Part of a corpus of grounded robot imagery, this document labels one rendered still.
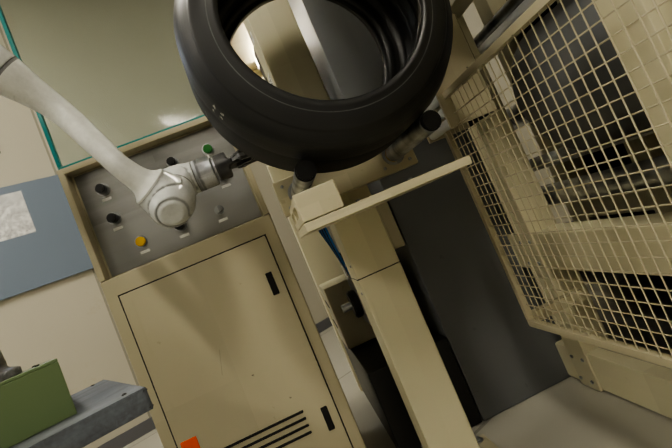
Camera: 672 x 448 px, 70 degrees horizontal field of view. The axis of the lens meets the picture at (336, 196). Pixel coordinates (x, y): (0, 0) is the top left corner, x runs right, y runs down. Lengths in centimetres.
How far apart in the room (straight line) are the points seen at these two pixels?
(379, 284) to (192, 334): 60
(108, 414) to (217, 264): 72
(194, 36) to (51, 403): 70
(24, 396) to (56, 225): 284
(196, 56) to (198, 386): 101
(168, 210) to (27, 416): 47
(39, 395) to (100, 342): 274
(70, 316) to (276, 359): 237
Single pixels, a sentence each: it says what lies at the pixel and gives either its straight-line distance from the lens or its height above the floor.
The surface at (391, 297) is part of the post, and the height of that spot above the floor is 54.
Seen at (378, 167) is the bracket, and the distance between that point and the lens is 132.
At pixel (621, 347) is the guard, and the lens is 119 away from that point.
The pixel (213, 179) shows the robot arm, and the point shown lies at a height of 103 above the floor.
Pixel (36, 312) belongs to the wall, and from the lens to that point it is 375.
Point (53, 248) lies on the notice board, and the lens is 378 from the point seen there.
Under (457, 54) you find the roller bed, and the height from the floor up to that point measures 108.
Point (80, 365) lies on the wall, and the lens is 375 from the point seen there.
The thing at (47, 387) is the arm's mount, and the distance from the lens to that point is 103.
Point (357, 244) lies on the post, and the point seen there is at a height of 71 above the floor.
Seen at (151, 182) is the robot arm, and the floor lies 104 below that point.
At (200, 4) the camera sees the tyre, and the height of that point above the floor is 125.
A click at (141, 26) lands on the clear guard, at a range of 179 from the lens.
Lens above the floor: 77
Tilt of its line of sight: 4 degrees up
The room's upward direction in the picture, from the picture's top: 23 degrees counter-clockwise
